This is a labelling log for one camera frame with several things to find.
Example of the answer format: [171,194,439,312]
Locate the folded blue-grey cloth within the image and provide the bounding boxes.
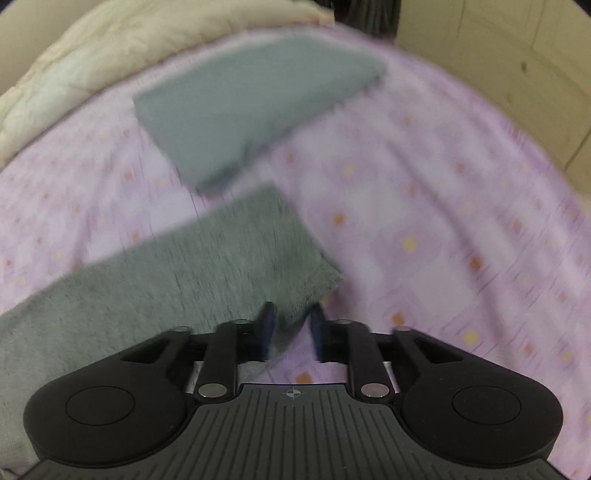
[133,35,387,194]

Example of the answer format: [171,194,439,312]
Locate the cream wardrobe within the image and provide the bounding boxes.
[398,1,590,192]

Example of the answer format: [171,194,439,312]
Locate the cream white duvet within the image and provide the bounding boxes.
[1,1,335,166]

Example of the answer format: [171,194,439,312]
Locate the grey knit pants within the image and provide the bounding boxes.
[1,186,342,478]

